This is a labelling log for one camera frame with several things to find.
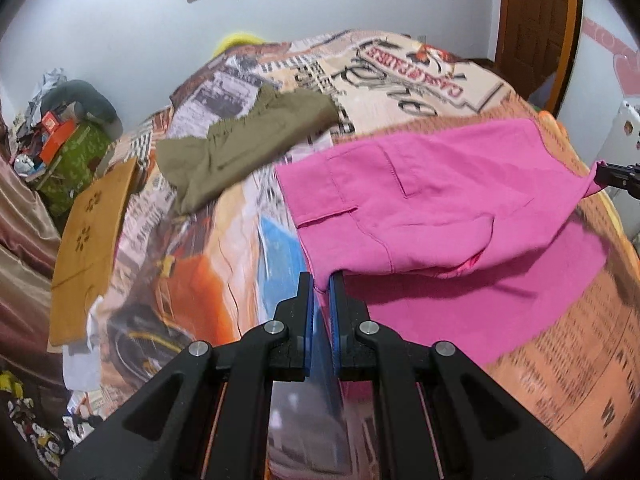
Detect green leaf-print storage box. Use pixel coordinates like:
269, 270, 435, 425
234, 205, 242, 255
35, 120, 118, 218

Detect pink pants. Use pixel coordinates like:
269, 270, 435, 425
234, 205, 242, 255
274, 116, 612, 367

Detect orange box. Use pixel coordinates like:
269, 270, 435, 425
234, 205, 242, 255
39, 112, 78, 163

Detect printed blanket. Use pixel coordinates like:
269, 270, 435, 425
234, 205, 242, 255
65, 30, 640, 480

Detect grey plush cushion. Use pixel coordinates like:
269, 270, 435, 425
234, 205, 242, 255
47, 80, 125, 138

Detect olive green pants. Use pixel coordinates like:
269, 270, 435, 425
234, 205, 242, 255
156, 84, 341, 213

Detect wooden door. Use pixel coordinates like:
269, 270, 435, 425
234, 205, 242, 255
492, 0, 585, 113

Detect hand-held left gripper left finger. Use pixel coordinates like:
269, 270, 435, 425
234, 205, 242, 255
57, 271, 317, 480

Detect cartoon-print dark cloth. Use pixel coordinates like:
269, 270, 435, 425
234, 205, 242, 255
0, 370, 71, 466

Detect yellow pillow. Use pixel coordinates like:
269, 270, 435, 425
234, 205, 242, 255
212, 31, 271, 58

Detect wooden board with flower cutouts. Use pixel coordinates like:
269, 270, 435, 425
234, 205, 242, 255
48, 157, 140, 347

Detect striped satin curtain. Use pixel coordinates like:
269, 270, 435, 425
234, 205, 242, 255
0, 110, 66, 376

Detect crumpled silver paper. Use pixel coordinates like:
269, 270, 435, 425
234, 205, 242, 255
30, 67, 68, 106

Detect white cloth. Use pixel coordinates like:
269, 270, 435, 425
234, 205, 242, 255
62, 295, 108, 393

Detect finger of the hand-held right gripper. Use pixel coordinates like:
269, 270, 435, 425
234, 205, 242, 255
595, 161, 640, 192

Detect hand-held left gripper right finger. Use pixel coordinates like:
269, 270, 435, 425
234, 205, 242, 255
327, 270, 586, 480

